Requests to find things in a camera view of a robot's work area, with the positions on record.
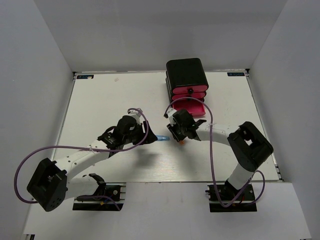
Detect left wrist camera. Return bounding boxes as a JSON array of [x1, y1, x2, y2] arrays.
[[127, 108, 142, 125]]

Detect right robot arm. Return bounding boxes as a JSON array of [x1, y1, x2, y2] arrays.
[[164, 107, 274, 200]]

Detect corner label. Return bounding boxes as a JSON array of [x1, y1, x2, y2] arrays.
[[227, 72, 245, 77], [76, 74, 94, 80]]

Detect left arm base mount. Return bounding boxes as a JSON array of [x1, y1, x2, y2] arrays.
[[72, 183, 126, 212]]

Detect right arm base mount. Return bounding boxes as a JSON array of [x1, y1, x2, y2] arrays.
[[203, 183, 258, 213]]

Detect pink bottom drawer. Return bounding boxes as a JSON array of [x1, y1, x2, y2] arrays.
[[172, 99, 206, 117]]

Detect blue correction tape case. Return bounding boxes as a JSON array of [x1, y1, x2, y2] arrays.
[[156, 135, 170, 142]]

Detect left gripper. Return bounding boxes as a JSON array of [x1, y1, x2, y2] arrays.
[[123, 121, 158, 146]]

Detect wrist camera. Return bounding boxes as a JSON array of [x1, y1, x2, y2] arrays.
[[127, 108, 142, 125], [164, 107, 178, 126]]

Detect right corner label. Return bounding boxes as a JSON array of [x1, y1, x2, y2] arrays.
[[227, 72, 245, 77]]

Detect left corner label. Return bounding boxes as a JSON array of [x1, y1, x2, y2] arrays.
[[76, 74, 94, 80]]

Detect black drawer cabinet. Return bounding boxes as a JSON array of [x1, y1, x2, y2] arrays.
[[165, 58, 209, 102]]

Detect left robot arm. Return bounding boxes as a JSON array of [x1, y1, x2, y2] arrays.
[[27, 115, 157, 212]]

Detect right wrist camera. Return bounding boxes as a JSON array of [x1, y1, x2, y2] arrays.
[[164, 107, 178, 126]]

